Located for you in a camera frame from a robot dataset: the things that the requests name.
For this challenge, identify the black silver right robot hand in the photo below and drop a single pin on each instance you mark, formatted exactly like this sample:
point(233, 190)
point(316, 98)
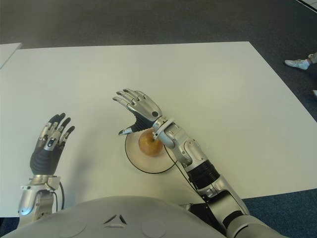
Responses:
point(146, 109)

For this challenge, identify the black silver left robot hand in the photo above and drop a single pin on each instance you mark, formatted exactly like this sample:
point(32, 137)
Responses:
point(44, 161)

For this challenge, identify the red yellow apple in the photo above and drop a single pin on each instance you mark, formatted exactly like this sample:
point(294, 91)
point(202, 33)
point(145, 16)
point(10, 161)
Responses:
point(148, 145)

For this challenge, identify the white plate with black rim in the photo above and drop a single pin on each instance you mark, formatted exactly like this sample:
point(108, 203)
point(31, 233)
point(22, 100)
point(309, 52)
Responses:
point(151, 163)

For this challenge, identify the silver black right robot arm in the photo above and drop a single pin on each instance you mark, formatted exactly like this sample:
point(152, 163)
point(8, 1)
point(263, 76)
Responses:
point(193, 151)

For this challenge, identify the grey robot torso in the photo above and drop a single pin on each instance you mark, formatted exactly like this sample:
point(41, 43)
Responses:
point(123, 208)

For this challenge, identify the white side table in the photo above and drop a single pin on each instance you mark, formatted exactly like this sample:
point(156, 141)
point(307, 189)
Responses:
point(8, 53)

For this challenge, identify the white sneaker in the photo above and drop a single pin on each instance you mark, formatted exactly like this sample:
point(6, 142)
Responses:
point(297, 63)

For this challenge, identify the person lower leg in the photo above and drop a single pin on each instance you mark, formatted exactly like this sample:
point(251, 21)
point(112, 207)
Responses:
point(313, 57)

